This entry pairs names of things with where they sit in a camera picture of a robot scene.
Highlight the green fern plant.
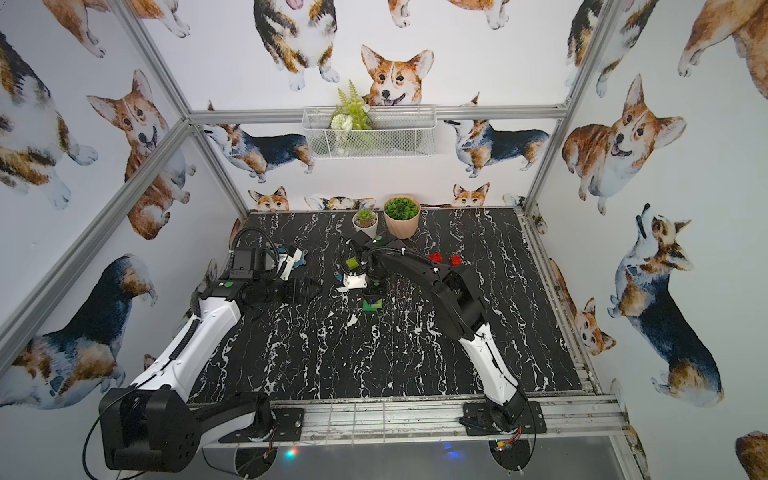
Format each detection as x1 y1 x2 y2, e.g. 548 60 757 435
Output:
330 81 372 132

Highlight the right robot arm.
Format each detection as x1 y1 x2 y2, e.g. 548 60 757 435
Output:
338 232 532 433

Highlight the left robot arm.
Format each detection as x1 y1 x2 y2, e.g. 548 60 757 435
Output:
94 246 319 477

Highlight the small white plant pot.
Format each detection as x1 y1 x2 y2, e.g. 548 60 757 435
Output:
352 208 378 239

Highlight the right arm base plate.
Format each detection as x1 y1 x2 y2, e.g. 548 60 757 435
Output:
459 401 548 436

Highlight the white wire basket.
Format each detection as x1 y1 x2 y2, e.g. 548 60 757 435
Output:
302 106 437 159

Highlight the aluminium front rail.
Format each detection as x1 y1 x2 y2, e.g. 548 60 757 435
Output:
200 395 629 449

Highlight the large beige plant pot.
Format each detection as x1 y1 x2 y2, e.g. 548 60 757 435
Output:
384 195 421 239

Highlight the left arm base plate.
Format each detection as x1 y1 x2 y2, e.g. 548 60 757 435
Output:
219 408 305 444

